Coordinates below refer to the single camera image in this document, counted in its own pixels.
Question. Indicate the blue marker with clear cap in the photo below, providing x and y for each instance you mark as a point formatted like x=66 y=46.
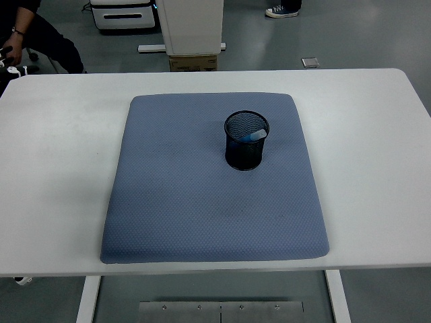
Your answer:
x=257 y=134

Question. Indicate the person with blue sneakers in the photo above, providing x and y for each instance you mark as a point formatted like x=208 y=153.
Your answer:
x=283 y=11

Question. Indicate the small white object under table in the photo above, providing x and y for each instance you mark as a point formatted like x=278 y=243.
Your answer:
x=23 y=280

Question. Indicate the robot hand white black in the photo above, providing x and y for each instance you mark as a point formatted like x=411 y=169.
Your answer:
x=13 y=69

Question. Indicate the grey metal plate with screws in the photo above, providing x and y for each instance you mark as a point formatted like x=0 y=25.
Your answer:
x=182 y=313

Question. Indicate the white machine with dark slot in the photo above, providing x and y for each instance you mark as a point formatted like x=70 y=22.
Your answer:
x=124 y=23

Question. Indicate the person in dark clothing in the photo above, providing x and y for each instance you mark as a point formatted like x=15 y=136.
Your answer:
x=50 y=43

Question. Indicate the blue textured mat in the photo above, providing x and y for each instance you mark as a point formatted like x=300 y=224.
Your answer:
x=202 y=208

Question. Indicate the small metal floor plate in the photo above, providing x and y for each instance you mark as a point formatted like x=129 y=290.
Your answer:
x=309 y=62

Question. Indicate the black mesh pen holder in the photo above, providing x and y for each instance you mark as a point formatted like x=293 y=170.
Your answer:
x=244 y=156

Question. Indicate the brown cardboard box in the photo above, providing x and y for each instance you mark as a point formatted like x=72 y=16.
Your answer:
x=193 y=63

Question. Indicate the white floor bar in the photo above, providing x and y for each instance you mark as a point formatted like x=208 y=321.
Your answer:
x=151 y=48

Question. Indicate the white table leg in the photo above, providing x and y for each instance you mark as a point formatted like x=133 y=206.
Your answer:
x=88 y=299
x=338 y=299

